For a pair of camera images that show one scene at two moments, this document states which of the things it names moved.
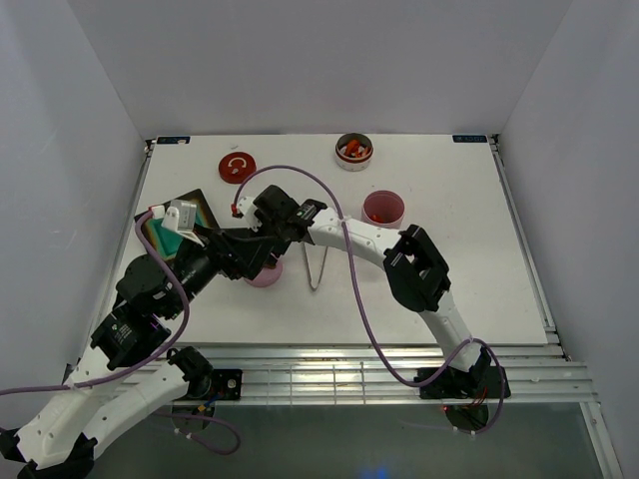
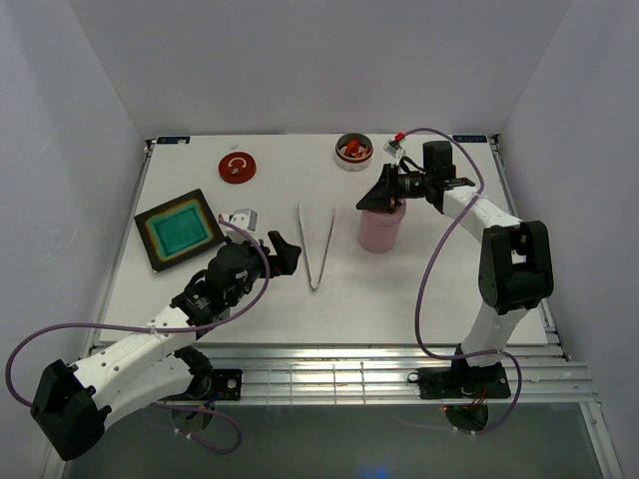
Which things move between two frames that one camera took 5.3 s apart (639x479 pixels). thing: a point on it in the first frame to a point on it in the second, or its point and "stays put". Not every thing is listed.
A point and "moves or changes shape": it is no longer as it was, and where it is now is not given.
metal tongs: [310, 274] stays put
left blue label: [176, 140] stays put
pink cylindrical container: [383, 209] stays put
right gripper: [265, 221] to [386, 193]
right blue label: [473, 139] stays put
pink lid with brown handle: [267, 275] moves or changes shape
